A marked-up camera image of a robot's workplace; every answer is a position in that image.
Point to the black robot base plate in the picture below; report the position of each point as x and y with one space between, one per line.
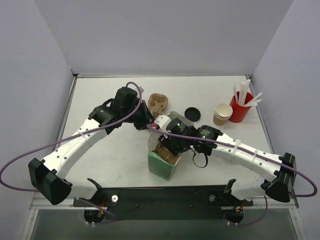
198 202

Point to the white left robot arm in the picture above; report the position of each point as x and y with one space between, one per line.
48 175

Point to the white wrapped straws bundle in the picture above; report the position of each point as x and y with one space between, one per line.
240 97

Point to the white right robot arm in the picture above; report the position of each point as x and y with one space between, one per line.
275 173

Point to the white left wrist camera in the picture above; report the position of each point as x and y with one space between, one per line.
162 122

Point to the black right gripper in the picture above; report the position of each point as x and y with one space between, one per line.
172 145

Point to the brown pulp cup carrier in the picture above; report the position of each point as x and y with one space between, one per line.
157 103

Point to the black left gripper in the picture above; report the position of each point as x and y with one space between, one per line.
144 116

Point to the stack of paper cups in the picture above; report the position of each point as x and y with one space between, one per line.
222 113

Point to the red straw holder cup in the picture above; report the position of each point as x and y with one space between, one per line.
239 111

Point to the green paper takeout bag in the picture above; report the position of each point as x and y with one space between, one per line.
156 165

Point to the single brown pulp carrier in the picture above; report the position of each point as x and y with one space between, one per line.
165 154

